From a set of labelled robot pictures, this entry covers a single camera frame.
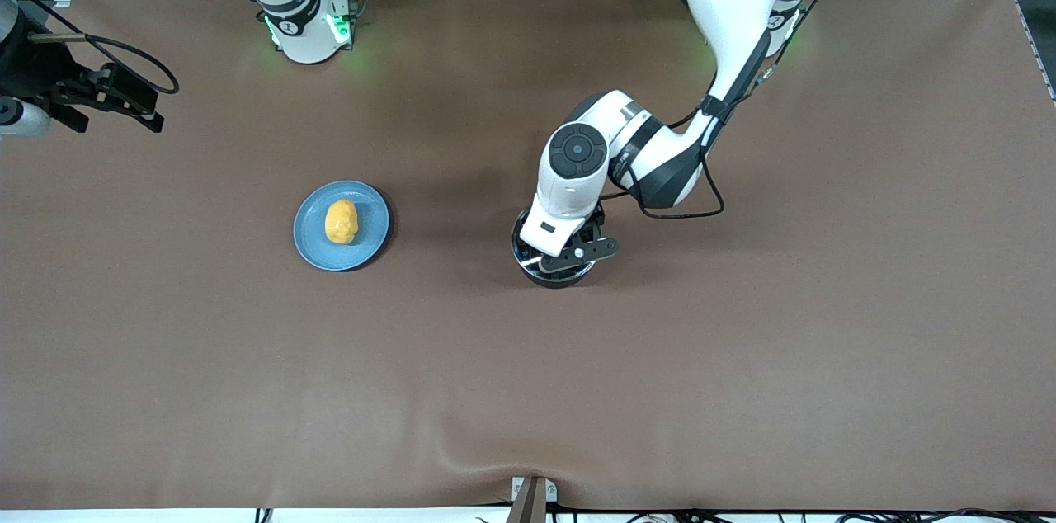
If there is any yellow potato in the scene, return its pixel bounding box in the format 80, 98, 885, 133
324, 199, 360, 246

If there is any blue round plate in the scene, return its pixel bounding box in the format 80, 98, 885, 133
293, 180, 391, 272

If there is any brown table cloth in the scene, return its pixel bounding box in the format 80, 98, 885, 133
0, 0, 1056, 512

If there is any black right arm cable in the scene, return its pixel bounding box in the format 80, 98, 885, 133
29, 32, 180, 95

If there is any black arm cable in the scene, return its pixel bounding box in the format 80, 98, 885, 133
29, 32, 180, 95
601, 0, 836, 221

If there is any black pot with blue handle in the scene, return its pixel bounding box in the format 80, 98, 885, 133
510, 205, 603, 290

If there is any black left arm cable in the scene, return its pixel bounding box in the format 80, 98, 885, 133
601, 0, 836, 221

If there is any metal table clamp bracket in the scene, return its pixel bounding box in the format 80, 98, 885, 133
510, 475, 559, 523

